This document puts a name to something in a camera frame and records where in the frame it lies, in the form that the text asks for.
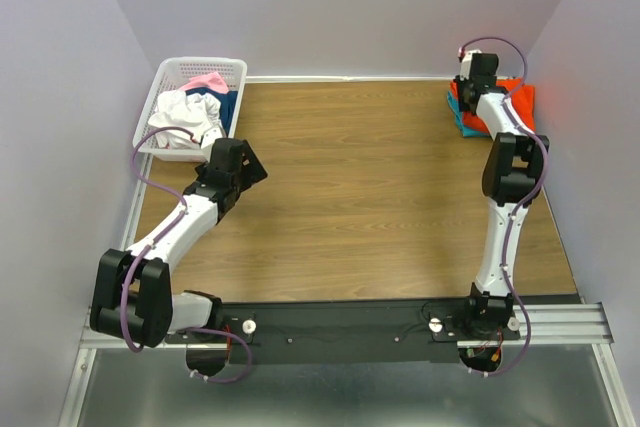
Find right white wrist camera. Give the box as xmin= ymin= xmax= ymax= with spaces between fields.
xmin=458 ymin=47 xmax=482 ymax=80

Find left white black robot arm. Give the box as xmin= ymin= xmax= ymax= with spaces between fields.
xmin=89 ymin=138 xmax=268 ymax=352

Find aluminium extrusion frame rail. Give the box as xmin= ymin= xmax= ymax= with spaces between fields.
xmin=57 ymin=75 xmax=640 ymax=427

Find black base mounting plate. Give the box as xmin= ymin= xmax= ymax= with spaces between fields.
xmin=167 ymin=297 xmax=521 ymax=366

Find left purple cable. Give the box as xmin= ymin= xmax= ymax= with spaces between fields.
xmin=119 ymin=125 xmax=254 ymax=385

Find teal t shirt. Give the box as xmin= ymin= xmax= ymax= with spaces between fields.
xmin=446 ymin=90 xmax=490 ymax=138

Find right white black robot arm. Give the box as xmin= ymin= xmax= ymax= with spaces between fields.
xmin=454 ymin=50 xmax=549 ymax=339

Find orange t shirt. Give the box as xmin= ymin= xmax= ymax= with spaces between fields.
xmin=447 ymin=81 xmax=535 ymax=130

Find white crumpled t shirt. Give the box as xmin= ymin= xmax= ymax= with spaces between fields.
xmin=148 ymin=90 xmax=219 ymax=150

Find navy blue t shirt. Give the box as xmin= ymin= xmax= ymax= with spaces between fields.
xmin=186 ymin=87 xmax=238 ymax=137

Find white plastic laundry basket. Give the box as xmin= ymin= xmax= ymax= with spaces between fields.
xmin=133 ymin=57 xmax=247 ymax=162

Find pink t shirt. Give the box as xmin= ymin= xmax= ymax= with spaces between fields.
xmin=180 ymin=72 xmax=229 ymax=94

